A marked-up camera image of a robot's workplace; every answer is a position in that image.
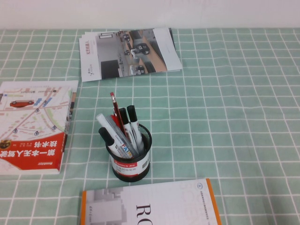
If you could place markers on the silver pen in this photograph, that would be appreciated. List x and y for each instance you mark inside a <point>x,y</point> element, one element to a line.
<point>117,131</point>

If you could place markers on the black mesh pen holder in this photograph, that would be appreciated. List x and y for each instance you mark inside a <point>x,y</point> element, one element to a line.
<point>131,174</point>

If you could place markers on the black-capped marker black print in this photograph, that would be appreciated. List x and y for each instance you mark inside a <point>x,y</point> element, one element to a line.
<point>132,114</point>

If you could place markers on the black-capped marker red print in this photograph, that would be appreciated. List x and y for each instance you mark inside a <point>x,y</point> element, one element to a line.
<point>123,117</point>

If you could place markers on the red pencil with eraser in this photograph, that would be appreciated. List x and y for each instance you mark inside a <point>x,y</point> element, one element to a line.
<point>115,104</point>

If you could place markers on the white paint marker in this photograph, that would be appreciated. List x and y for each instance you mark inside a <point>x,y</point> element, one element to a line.
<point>103,122</point>

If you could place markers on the short black-capped white marker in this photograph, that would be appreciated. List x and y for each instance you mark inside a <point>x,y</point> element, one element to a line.
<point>105,138</point>

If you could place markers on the office photo brochure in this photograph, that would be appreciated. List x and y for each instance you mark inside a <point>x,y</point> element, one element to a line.
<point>122,54</point>

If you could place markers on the white book orange edge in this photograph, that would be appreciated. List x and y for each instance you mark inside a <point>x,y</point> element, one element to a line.
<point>159,206</point>

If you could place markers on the white brochure sheet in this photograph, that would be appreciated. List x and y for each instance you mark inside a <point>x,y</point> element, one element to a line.
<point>82,35</point>

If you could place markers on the red map cover book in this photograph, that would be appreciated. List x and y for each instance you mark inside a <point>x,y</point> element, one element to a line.
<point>32,131</point>

